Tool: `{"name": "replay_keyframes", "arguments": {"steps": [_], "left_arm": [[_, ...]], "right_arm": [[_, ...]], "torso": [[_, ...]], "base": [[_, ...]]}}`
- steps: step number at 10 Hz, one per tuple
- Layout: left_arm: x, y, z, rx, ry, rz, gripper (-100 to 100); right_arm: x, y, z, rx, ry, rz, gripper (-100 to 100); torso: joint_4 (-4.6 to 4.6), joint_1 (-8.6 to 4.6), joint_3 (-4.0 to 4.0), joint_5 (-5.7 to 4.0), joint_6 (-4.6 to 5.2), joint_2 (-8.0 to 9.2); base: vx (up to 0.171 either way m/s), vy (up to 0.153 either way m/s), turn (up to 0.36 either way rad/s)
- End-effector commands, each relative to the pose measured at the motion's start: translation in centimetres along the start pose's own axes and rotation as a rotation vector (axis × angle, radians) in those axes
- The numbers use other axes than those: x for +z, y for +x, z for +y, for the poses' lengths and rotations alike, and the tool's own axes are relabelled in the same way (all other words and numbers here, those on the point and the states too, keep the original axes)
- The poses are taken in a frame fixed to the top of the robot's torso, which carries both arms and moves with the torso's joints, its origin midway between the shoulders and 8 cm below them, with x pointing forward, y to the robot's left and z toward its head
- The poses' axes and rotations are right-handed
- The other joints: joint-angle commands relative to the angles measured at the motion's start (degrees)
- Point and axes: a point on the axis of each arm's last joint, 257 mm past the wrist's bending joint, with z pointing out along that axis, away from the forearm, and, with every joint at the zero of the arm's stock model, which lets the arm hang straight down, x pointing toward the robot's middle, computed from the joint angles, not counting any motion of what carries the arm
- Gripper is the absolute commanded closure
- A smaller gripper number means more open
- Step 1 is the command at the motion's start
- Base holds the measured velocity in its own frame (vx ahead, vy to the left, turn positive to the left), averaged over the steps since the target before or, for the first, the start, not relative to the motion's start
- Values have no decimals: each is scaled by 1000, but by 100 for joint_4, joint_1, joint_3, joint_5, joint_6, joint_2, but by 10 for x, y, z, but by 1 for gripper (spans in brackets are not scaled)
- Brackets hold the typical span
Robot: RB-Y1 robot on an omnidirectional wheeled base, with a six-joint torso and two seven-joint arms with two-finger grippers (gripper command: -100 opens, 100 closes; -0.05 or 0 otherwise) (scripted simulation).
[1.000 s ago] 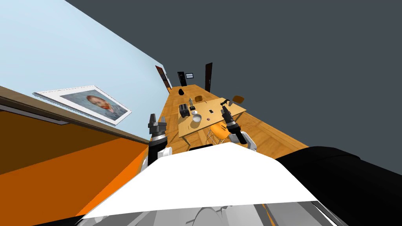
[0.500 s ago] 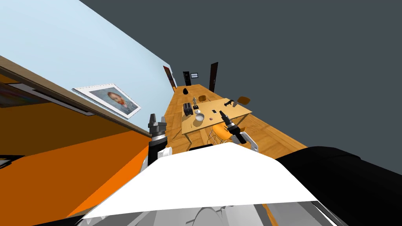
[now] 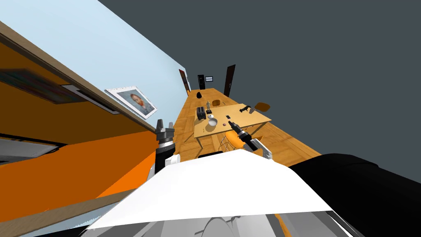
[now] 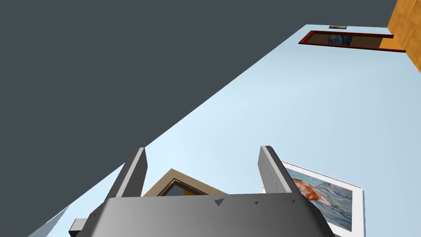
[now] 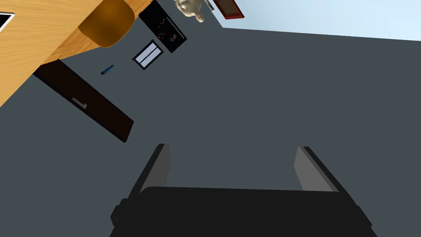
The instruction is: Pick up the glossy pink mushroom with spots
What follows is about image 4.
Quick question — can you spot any tan-framed picture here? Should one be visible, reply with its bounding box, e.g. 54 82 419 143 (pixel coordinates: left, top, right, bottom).
143 168 228 198

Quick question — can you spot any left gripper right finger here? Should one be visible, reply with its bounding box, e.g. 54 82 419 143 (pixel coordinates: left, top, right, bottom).
257 145 295 194

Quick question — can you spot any white-framed painting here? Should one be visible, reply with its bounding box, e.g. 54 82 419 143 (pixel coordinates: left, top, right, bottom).
261 161 365 237

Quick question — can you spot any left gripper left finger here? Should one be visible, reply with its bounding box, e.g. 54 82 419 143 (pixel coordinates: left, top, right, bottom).
105 147 148 200

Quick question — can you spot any dark red-framed picture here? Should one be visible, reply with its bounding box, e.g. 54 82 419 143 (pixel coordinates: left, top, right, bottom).
298 30 407 53

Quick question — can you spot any orange wooden door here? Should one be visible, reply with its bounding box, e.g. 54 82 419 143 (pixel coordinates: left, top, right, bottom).
386 0 421 74

